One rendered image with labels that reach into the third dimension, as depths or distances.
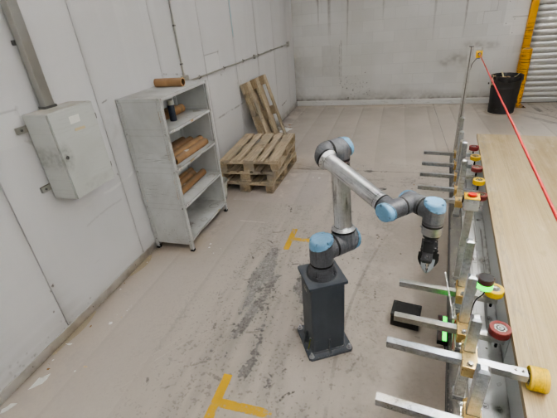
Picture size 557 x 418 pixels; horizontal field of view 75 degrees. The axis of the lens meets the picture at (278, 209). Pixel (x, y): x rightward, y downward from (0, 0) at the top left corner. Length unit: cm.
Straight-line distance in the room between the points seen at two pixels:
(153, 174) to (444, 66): 710
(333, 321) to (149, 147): 220
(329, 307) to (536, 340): 115
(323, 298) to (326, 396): 59
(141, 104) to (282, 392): 251
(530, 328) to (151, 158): 304
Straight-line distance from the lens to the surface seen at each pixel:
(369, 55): 914
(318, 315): 246
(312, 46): 929
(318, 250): 221
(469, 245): 187
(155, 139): 348
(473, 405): 137
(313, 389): 257
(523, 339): 179
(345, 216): 224
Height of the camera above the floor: 210
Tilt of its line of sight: 28 degrees down
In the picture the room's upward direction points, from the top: 5 degrees counter-clockwise
